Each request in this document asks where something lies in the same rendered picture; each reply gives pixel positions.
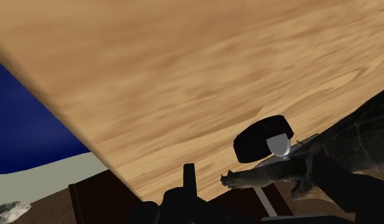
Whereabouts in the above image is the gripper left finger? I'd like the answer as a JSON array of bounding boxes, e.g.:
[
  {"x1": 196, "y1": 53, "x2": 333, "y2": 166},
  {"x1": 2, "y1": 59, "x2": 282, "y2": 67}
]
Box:
[{"x1": 129, "y1": 163, "x2": 211, "y2": 224}]

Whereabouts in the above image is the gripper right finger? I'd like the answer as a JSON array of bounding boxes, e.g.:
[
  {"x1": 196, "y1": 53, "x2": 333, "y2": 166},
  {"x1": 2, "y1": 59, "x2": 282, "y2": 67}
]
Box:
[{"x1": 307, "y1": 154, "x2": 384, "y2": 224}]

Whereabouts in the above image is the dark turtle figure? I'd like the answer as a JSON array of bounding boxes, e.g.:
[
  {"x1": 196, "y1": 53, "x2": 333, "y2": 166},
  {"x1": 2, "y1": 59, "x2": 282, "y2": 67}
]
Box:
[{"x1": 220, "y1": 87, "x2": 384, "y2": 199}]

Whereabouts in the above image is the black round object grey tip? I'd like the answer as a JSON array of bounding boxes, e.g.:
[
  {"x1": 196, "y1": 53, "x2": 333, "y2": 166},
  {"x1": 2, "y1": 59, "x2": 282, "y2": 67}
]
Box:
[{"x1": 233, "y1": 115, "x2": 294, "y2": 164}]

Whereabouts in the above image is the dark brown wooden furniture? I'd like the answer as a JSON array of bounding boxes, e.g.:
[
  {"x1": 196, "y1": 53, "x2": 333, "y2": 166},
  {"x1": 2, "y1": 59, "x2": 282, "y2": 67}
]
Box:
[{"x1": 67, "y1": 169, "x2": 144, "y2": 224}]

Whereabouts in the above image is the grey white lumpy object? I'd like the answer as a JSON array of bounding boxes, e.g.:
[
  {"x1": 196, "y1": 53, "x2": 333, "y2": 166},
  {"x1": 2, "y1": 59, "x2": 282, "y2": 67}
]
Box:
[{"x1": 0, "y1": 200, "x2": 32, "y2": 224}]

